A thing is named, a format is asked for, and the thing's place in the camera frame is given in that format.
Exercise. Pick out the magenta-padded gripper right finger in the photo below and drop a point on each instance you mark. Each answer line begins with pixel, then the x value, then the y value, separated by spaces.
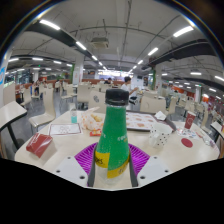
pixel 153 170

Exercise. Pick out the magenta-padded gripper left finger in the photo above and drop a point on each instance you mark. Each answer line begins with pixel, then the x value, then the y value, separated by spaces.
pixel 71 170

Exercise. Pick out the green drink bottle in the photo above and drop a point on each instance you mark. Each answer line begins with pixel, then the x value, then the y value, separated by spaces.
pixel 113 140

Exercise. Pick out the white polka-dot mug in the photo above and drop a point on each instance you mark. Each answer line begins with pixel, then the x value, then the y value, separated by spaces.
pixel 160 135

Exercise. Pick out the white printed paper card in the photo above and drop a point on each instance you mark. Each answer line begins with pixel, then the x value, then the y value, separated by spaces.
pixel 65 129

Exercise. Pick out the small red box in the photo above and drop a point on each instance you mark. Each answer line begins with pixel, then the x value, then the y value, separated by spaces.
pixel 38 145

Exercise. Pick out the flat round red coaster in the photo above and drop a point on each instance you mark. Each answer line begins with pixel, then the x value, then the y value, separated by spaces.
pixel 187 142

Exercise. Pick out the red sauce packet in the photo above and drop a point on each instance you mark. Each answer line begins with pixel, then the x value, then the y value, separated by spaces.
pixel 95 132

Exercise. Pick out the colourful sticker sheet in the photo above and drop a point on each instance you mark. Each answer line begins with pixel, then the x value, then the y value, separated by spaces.
pixel 186 132

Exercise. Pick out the brown food tray, paper liner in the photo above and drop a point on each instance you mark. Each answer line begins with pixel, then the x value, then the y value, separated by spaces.
pixel 140 121

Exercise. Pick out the small clear sanitizer bottle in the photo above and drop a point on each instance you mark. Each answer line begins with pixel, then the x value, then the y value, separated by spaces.
pixel 73 116

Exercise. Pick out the crumpled food wrapper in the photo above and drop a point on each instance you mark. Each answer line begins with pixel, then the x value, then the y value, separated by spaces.
pixel 91 119

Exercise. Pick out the white paper napkin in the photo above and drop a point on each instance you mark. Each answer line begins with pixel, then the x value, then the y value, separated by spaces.
pixel 160 115

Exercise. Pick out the clear plastic packet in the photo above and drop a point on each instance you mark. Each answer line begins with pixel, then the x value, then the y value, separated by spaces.
pixel 206 140

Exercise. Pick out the red paper cup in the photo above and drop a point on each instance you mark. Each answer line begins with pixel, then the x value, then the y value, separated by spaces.
pixel 190 120

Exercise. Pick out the cream canteen chairs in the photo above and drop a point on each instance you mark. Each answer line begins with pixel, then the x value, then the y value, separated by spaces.
pixel 46 106

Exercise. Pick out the ceiling air unit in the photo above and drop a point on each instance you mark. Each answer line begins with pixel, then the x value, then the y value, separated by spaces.
pixel 100 42

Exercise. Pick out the ceiling strip lights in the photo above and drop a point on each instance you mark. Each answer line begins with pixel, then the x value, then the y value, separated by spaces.
pixel 183 31

